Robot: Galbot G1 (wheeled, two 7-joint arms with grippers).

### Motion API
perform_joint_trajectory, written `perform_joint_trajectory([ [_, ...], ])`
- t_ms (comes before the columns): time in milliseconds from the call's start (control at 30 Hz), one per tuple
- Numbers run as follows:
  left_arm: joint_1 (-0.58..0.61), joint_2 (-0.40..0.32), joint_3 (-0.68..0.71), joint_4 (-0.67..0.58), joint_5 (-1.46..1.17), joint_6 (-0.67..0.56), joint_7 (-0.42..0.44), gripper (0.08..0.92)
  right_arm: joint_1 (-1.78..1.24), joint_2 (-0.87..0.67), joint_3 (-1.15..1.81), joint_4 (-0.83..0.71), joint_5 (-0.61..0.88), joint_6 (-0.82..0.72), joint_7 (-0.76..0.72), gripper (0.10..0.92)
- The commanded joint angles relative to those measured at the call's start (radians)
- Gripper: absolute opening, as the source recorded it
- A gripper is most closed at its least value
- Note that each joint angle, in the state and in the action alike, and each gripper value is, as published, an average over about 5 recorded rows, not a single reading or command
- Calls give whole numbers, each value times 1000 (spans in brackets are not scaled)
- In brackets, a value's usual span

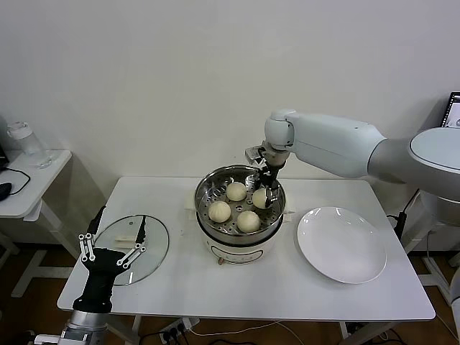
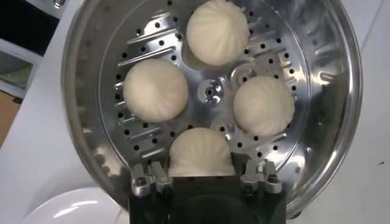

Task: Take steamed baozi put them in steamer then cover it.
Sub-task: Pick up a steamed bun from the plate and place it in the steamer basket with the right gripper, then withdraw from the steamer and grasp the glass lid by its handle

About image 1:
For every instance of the round glass pot lid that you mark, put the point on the round glass pot lid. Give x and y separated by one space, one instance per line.
154 244

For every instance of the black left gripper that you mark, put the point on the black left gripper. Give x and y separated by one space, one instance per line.
100 276

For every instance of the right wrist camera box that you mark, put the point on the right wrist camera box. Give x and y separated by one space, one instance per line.
255 155

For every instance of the white power strip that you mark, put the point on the white power strip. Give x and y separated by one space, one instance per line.
178 328

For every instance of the white round plate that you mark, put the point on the white round plate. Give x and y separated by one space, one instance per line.
341 244

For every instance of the stainless steel steamer basket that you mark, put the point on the stainless steel steamer basket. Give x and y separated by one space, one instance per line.
215 230

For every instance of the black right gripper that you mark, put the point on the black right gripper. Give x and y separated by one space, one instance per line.
270 179

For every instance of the white main table legs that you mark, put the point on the white main table legs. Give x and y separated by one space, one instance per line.
137 324

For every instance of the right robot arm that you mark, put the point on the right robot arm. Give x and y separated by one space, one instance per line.
334 143

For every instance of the white side table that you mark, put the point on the white side table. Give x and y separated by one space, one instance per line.
439 276
39 179

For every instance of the clear plastic water bottle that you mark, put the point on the clear plastic water bottle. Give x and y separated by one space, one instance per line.
32 147

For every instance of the black electronic device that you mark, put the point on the black electronic device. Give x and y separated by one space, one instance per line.
3 156

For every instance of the black computer mouse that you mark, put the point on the black computer mouse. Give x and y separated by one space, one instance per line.
5 191

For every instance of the open laptop computer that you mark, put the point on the open laptop computer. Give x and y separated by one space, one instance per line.
453 111

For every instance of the white steamed baozi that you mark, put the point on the white steamed baozi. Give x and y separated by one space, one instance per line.
236 191
248 221
259 199
220 211

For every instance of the white electric cooking pot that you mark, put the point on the white electric cooking pot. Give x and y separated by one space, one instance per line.
237 251

